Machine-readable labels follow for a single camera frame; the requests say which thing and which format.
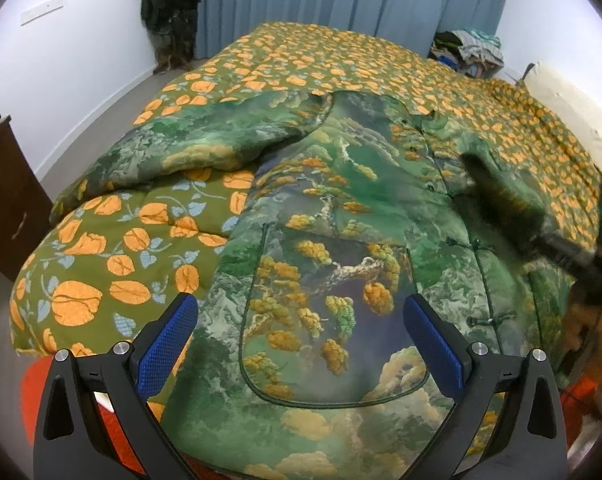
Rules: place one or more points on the olive quilt with orange flowers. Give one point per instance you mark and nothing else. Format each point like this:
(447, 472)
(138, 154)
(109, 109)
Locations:
(331, 55)

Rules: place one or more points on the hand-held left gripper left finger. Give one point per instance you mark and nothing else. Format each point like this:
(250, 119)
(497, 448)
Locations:
(168, 340)

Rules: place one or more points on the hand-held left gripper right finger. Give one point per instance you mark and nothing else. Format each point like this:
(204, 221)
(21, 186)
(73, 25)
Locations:
(431, 345)

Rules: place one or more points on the dark brown wooden cabinet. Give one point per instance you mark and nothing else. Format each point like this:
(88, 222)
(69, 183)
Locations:
(6, 200)

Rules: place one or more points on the white wall strip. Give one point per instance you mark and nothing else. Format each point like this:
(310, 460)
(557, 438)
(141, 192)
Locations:
(42, 10)

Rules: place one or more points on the green landscape print padded jacket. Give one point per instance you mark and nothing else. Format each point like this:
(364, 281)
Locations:
(331, 210)

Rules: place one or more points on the red cloth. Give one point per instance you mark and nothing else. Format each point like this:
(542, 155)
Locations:
(33, 395)

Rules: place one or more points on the cream headboard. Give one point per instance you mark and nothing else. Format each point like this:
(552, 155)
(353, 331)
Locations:
(581, 105)

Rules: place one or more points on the dark hanging clothes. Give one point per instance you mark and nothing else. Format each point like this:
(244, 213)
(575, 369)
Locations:
(173, 25)

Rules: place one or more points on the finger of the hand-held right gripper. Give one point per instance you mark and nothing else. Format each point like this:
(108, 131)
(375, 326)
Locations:
(501, 195)

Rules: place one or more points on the person's right hand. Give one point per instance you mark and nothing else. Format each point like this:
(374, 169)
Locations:
(583, 327)

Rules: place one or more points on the pile of clothes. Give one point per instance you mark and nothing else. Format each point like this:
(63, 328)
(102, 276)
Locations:
(468, 52)

